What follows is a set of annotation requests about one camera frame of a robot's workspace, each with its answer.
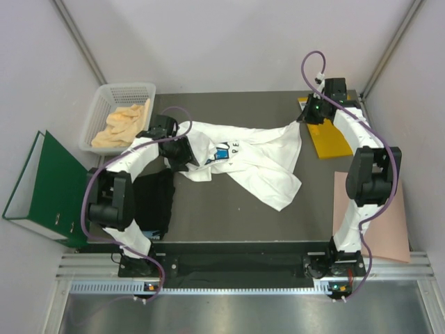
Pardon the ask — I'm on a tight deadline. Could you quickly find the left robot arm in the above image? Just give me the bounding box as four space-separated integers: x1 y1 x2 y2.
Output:
81 115 198 278

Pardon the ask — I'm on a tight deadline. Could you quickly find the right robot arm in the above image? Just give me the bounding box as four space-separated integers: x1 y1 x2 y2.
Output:
297 74 402 279

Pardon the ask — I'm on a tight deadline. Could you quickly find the grey slotted cable duct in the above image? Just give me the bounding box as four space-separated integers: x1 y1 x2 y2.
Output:
70 280 348 296

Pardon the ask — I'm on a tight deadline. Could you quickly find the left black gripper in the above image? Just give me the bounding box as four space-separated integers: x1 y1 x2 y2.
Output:
161 135 198 172

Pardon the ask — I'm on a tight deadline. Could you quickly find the black folded t shirt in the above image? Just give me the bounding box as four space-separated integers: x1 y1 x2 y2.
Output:
133 168 175 239

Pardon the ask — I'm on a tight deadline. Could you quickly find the white t shirt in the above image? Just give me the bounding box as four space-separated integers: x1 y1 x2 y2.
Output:
178 121 302 212

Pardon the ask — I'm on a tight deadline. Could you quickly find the pink paper sheet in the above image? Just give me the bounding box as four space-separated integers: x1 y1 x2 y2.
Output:
332 172 410 263

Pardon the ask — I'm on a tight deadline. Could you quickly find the green ring binder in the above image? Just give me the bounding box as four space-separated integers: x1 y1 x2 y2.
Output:
2 132 87 248

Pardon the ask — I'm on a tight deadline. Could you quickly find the white plastic basket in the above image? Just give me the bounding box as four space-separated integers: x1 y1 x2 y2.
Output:
79 82 156 156

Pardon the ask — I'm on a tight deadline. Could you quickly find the orange t shirt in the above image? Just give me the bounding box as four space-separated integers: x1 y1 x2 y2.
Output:
91 99 151 148

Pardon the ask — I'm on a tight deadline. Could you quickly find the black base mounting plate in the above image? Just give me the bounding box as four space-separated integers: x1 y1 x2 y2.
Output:
118 253 366 280

